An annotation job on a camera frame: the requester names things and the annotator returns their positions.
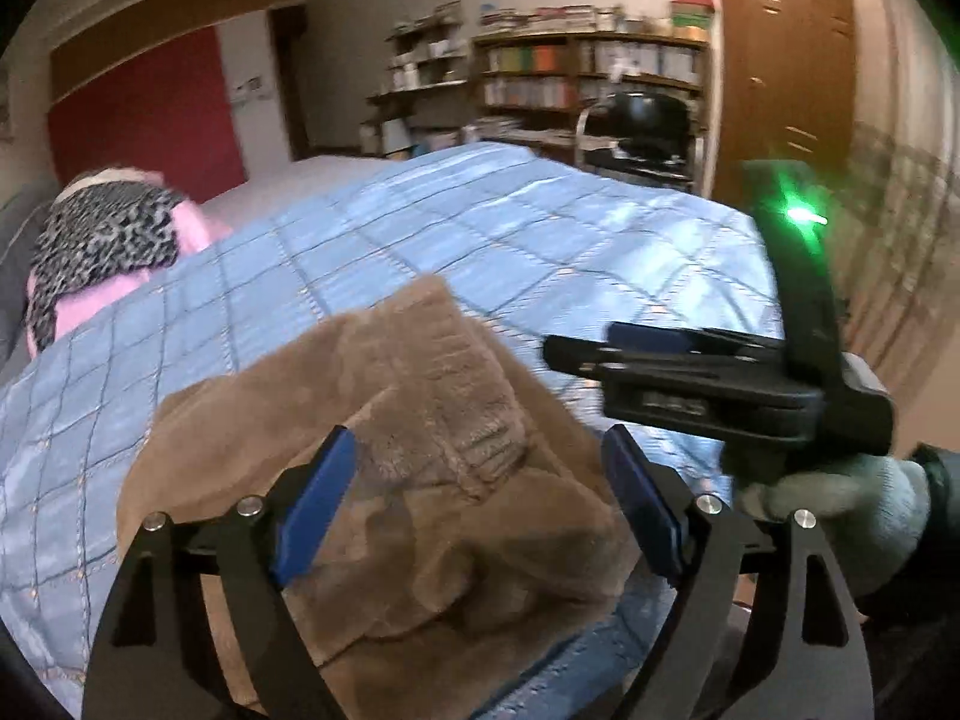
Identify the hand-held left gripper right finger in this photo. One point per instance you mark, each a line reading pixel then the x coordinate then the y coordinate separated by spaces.
pixel 645 511

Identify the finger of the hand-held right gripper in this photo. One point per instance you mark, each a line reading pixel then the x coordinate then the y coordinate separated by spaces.
pixel 712 409
pixel 652 336

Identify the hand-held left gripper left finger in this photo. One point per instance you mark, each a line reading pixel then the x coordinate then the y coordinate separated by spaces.
pixel 315 511

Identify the brown fleece pants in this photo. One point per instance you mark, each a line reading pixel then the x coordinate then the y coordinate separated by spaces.
pixel 450 502

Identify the person's right forearm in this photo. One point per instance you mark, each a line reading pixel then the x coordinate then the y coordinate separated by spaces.
pixel 937 540

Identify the person's right hand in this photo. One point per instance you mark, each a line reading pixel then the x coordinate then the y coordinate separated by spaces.
pixel 847 517

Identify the black office chair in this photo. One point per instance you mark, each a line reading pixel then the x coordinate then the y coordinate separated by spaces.
pixel 645 127

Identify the blue checked quilt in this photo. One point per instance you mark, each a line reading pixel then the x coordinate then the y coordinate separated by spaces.
pixel 450 240

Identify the brown wooden door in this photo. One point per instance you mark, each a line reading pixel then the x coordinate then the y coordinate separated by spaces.
pixel 787 67

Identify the wooden bookshelf with books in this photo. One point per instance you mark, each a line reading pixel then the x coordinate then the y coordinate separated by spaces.
pixel 540 82

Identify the coloured storage boxes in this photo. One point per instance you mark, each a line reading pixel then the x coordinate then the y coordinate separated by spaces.
pixel 691 15

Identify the pink blanket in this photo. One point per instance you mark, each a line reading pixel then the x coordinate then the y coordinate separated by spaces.
pixel 191 229

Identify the white mattress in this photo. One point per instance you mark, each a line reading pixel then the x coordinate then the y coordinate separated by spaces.
pixel 300 184

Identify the stack of books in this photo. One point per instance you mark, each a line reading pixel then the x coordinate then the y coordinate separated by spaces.
pixel 555 16

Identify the leopard print cloth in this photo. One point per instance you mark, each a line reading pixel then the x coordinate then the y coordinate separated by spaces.
pixel 105 232

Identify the wooden desk shelf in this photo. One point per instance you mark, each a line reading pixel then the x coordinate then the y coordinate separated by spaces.
pixel 420 75

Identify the grey quilted cushion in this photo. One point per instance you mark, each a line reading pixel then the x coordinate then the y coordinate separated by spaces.
pixel 19 262

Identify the white folded cloth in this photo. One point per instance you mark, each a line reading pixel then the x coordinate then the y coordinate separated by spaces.
pixel 112 176

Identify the red wall panel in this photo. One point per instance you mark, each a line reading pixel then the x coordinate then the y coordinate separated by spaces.
pixel 142 105

